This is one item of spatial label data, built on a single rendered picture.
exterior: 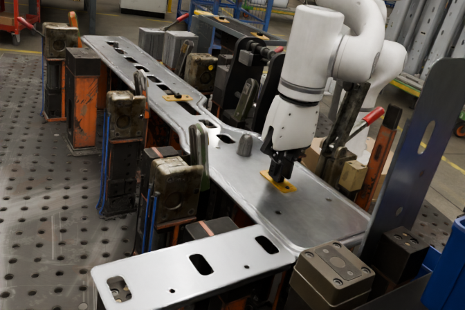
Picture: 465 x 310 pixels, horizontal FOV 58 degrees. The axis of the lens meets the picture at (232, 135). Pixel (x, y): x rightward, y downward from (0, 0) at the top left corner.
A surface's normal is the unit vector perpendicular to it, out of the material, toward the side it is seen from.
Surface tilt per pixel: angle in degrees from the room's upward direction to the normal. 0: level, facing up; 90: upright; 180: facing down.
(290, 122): 90
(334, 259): 0
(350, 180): 90
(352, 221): 0
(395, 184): 90
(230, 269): 0
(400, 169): 90
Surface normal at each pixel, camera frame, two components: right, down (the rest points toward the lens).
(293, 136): 0.50, 0.49
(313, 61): -0.25, 0.39
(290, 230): 0.17, -0.90
